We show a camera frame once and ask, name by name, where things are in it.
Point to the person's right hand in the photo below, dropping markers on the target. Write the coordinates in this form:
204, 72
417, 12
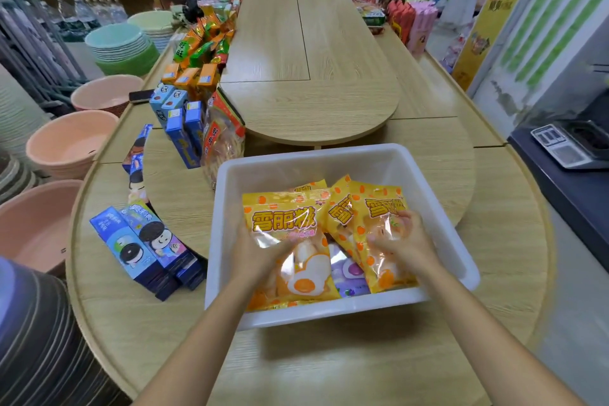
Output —
414, 248

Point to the person's left hand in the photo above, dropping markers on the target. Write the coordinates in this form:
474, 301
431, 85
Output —
254, 263

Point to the person's left thumb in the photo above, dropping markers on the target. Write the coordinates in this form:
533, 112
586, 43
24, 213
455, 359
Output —
289, 248

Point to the person's right thumb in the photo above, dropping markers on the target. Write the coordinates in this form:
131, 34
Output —
380, 241

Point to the yellow egg candy packet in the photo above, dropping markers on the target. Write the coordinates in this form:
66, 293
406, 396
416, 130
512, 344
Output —
311, 187
380, 208
338, 210
285, 222

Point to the person's right forearm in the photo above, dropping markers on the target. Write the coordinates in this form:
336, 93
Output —
490, 339

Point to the person's left forearm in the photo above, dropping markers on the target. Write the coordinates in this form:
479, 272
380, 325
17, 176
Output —
200, 348

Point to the purple candy packet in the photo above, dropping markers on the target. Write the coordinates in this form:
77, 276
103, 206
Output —
349, 272

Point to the white plastic bin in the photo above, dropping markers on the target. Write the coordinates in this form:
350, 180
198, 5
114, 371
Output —
304, 165

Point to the clear bag of snack sticks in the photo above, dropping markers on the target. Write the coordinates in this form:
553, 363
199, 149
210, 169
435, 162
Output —
221, 144

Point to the blue cartoon cookie box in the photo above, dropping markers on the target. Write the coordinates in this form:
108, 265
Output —
159, 234
137, 158

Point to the blue wafer box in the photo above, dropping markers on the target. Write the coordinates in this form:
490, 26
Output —
159, 101
194, 122
173, 108
183, 139

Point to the light blue cookie box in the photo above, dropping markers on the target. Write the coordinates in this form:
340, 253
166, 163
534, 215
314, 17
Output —
126, 248

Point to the orange snack box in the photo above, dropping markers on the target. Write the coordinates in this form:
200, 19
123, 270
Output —
208, 77
170, 72
186, 77

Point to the dark blue counter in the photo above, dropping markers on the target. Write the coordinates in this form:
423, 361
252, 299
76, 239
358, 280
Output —
571, 201

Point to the grey weighing scale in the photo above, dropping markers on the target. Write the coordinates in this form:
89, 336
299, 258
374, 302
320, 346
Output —
566, 146

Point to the black phone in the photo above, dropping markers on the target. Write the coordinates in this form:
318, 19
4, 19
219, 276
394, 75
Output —
141, 96

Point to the row of pink packets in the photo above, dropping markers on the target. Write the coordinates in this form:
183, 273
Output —
421, 27

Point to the row of red packets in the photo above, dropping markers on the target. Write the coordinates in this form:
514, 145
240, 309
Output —
399, 20

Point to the small green box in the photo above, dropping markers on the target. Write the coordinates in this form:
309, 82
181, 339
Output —
373, 17

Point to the row of green orange packets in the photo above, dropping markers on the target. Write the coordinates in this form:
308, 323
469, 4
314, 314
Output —
204, 37

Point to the pink plastic basin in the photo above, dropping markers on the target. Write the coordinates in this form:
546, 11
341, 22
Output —
105, 92
71, 141
33, 225

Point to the yellow standing banner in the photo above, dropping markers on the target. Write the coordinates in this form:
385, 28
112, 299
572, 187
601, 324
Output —
495, 15

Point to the stack of teal green basins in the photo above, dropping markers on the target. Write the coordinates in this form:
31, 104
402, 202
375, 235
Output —
121, 49

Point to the stack of pale green bowls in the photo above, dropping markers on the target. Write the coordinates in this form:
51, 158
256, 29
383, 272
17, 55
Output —
152, 25

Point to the stack of dark striped basins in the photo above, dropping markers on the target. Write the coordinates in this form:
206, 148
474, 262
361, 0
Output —
43, 348

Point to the stack of grey basins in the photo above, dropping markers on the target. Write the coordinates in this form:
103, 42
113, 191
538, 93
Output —
16, 115

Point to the group of water bottles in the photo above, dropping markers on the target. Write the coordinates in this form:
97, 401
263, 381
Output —
85, 15

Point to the metal rack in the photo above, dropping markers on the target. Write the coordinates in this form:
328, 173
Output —
28, 49

